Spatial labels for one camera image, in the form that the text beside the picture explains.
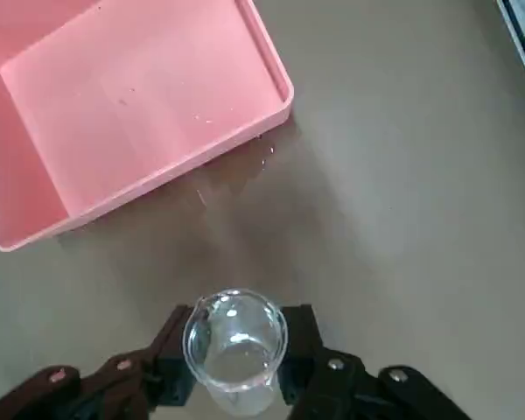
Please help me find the pink plastic rectangular container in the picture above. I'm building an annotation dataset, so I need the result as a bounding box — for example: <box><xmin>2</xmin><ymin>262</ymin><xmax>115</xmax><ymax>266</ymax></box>
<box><xmin>0</xmin><ymin>0</ymin><xmax>295</xmax><ymax>253</ymax></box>

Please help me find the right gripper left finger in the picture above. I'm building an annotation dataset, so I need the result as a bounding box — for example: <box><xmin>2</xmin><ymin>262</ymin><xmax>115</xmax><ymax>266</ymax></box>
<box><xmin>0</xmin><ymin>304</ymin><xmax>198</xmax><ymax>420</ymax></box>

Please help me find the small clear glass beaker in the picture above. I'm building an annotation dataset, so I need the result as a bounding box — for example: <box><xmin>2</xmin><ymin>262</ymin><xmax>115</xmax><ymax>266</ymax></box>
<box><xmin>182</xmin><ymin>287</ymin><xmax>289</xmax><ymax>417</ymax></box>

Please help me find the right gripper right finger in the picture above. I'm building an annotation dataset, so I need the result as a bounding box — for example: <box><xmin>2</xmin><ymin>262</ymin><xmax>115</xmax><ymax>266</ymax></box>
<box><xmin>279</xmin><ymin>304</ymin><xmax>472</xmax><ymax>420</ymax></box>

